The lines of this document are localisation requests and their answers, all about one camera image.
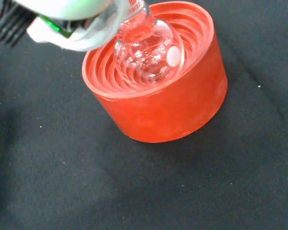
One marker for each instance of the black bench cloth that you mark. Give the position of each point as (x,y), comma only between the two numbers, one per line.
(86,179)

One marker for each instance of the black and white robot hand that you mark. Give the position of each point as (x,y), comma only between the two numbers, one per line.
(69,9)

